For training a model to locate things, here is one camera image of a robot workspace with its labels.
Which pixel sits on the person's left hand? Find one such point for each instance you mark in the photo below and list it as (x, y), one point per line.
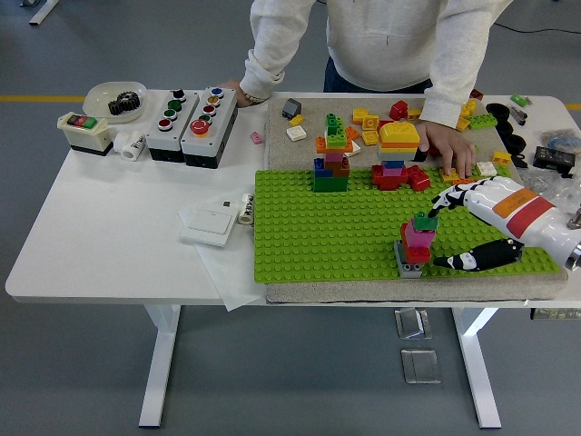
(449, 143)

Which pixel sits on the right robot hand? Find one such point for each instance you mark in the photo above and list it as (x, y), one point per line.
(517, 209)

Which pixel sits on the person's right hand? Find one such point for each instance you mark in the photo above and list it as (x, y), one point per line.
(231, 86)

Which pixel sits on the black square brick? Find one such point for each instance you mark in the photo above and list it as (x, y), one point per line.
(420, 156)

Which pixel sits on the large red brick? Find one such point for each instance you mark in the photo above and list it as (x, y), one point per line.
(420, 178)

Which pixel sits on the yellow square brick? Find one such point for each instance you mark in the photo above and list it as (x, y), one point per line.
(359, 114)
(448, 178)
(502, 157)
(370, 123)
(463, 124)
(470, 108)
(414, 112)
(370, 137)

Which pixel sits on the dark green brick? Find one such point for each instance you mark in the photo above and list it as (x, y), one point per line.
(426, 222)

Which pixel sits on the pink square brick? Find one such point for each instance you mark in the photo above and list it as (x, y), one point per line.
(415, 246)
(415, 237)

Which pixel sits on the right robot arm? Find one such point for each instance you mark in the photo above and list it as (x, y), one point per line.
(575, 227)

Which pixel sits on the person's right forearm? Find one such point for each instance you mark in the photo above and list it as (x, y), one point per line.
(272, 50)

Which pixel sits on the person's left forearm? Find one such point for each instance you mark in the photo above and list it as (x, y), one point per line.
(458, 63)

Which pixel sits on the white square brick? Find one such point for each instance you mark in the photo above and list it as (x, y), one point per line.
(355, 147)
(296, 132)
(485, 168)

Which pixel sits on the red-based yellow-domed brick tower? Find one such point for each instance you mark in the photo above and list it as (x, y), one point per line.
(397, 135)

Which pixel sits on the brown brick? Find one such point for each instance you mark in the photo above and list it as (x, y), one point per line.
(478, 94)

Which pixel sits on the small pink brick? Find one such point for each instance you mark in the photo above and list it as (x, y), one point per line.
(257, 137)

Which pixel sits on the narrow red brick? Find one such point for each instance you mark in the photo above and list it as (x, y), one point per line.
(398, 110)

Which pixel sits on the grey sloped brick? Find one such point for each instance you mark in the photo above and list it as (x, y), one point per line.
(290, 108)

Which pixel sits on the small red brick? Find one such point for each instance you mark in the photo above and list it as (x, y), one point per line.
(384, 124)

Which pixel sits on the small yellow brick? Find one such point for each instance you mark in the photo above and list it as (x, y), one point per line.
(296, 120)

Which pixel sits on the small orange brick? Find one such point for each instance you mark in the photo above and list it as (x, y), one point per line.
(353, 132)

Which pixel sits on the red square brick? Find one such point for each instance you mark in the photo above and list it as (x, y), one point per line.
(417, 255)

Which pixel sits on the grey square brick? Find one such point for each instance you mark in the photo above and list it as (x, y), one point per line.
(410, 270)

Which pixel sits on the green-based multicolour brick tower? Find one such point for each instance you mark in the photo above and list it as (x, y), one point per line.
(330, 182)

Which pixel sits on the clear bag of screws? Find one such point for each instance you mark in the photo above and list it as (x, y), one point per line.
(551, 186)

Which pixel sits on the small black clip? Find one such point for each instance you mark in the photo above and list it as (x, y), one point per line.
(520, 160)

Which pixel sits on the black electronic device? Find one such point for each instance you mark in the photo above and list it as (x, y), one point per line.
(554, 156)

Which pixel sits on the emergency-stop button control box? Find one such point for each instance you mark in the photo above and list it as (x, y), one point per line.
(202, 145)

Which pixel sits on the metal hand tool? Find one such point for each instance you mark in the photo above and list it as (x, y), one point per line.
(518, 115)

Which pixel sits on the small green keyed block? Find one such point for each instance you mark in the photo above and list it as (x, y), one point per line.
(517, 99)

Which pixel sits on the plastic bag of blue parts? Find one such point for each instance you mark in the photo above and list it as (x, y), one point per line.
(563, 138)

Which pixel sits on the three-button control box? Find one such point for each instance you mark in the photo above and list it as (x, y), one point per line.
(159, 141)

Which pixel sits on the black gear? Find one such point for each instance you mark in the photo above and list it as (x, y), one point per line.
(122, 103)

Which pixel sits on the desk control panel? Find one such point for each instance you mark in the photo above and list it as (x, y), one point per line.
(554, 313)

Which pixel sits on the white pipe tee fitting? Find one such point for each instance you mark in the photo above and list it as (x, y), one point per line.
(129, 145)

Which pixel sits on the person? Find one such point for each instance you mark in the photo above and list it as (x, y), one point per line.
(386, 41)

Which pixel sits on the white printed tube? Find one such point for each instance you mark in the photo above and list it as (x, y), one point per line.
(246, 213)

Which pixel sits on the white bowl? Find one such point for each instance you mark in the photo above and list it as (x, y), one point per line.
(97, 102)

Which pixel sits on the metal floor socket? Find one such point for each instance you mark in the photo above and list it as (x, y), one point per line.
(412, 323)
(421, 365)

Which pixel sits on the green studded baseplate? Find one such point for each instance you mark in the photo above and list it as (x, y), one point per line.
(318, 236)

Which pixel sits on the white table leg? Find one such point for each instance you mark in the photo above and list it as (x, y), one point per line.
(158, 386)
(480, 386)

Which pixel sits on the white paper sheet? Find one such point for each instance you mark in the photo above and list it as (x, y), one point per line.
(227, 277)

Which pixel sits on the grey-brown mat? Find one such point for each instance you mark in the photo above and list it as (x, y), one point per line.
(318, 293)

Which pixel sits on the white table foot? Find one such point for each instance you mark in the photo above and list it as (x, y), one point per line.
(43, 11)

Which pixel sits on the white wall switch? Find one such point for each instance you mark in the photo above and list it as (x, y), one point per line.
(206, 224)

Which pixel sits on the white red-green switch box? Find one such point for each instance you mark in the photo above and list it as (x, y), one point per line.
(86, 136)

